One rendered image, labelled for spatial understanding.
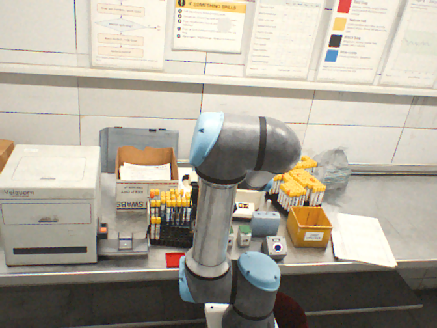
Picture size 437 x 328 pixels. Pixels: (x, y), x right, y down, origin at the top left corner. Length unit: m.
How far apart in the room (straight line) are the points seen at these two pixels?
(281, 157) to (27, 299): 1.66
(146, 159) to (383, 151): 1.21
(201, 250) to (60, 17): 1.11
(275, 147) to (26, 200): 0.79
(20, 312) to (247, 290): 1.34
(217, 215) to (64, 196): 0.55
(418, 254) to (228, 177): 1.12
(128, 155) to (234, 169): 1.07
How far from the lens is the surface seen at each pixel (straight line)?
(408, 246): 1.87
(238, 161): 0.86
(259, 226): 1.61
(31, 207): 1.37
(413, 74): 2.23
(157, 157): 1.90
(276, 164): 0.88
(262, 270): 1.12
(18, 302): 2.27
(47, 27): 1.81
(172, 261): 1.49
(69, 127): 1.93
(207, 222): 0.97
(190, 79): 1.81
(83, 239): 1.42
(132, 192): 1.67
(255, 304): 1.15
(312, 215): 1.74
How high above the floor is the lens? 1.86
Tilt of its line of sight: 28 degrees down
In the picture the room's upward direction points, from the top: 7 degrees clockwise
